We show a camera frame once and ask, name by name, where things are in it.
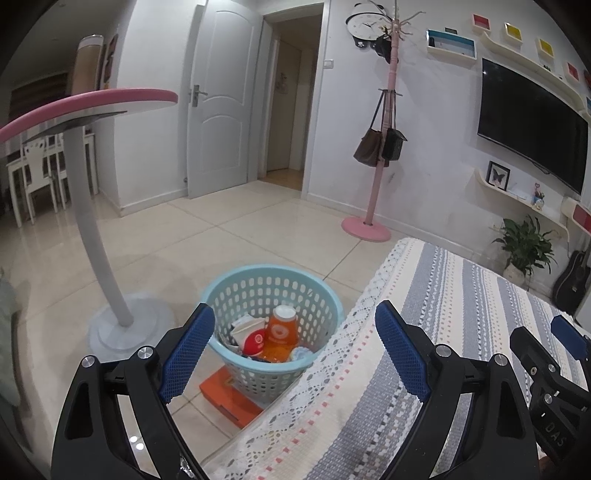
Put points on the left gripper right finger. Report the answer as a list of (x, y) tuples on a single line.
[(474, 422)]

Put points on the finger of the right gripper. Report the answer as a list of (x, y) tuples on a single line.
[(575, 343)]

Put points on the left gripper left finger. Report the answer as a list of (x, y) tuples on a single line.
[(91, 441)]

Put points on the orange paper cup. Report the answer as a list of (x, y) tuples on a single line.
[(281, 334)]

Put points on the pink round side table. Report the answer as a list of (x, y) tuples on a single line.
[(132, 324)]

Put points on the black guitar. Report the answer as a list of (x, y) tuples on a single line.
[(570, 287)]

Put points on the orange box under basket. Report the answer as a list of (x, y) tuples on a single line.
[(218, 389)]

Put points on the potted green plant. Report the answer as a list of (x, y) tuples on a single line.
[(528, 248)]

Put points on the white paper in basket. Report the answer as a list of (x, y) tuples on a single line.
[(245, 325)]

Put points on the light blue plastic basket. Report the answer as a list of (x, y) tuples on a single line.
[(257, 290)]

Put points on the striped knitted table cloth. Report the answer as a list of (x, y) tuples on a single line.
[(347, 416)]

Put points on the framed butterfly picture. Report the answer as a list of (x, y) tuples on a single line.
[(498, 176)]

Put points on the white dining chair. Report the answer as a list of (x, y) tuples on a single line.
[(38, 167)]

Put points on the black television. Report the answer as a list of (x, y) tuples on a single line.
[(527, 119)]

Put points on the pink coat stand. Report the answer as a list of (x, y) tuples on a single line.
[(367, 227)]

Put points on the black handbag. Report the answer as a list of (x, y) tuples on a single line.
[(394, 139)]

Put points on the brown handbag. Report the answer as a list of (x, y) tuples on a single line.
[(367, 152)]

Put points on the white door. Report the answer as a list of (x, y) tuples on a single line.
[(218, 123)]

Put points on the curved white wall shelf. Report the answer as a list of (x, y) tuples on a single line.
[(562, 229)]

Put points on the panda wall clock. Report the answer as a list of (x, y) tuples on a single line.
[(368, 21)]

